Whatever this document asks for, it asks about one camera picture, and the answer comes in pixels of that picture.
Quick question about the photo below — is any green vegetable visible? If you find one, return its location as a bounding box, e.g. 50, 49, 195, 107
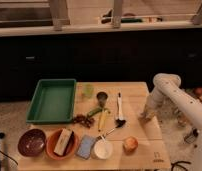
87, 107, 102, 117

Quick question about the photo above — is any metal measuring cup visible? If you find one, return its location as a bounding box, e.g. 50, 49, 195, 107
96, 92, 108, 107

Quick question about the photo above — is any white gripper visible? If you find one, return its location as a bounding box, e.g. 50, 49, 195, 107
139, 106, 157, 122

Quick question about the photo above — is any yellow banana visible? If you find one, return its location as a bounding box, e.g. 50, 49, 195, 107
98, 109, 110, 132

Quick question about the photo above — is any white handled spatula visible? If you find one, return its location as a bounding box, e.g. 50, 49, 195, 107
117, 93, 124, 120

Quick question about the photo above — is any wooden block in bowl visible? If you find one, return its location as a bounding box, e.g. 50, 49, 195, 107
54, 128, 72, 156

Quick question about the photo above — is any black cable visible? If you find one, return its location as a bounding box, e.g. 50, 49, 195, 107
170, 160, 195, 171

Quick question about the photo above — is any red grape bunch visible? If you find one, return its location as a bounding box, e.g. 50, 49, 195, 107
73, 114, 95, 128

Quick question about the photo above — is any spice bottle with dark cap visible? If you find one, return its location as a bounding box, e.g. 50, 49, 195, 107
184, 129, 199, 144

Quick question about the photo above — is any dark purple bowl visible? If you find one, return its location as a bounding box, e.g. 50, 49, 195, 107
18, 129, 46, 157

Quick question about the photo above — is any white cup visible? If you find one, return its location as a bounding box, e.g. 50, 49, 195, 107
91, 140, 113, 160

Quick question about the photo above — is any blue sponge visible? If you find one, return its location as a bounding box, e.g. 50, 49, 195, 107
76, 135, 96, 159

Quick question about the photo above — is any green translucent cup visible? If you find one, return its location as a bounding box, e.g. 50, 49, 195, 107
82, 84, 94, 99

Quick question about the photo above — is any green plastic tray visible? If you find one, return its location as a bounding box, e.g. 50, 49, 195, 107
26, 79, 76, 124

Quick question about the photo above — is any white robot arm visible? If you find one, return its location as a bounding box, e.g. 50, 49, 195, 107
140, 73, 202, 171

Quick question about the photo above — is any black metal ladle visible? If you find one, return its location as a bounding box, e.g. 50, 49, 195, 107
96, 119, 126, 140

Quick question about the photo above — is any orange bowl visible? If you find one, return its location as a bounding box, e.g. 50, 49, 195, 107
46, 129, 79, 160

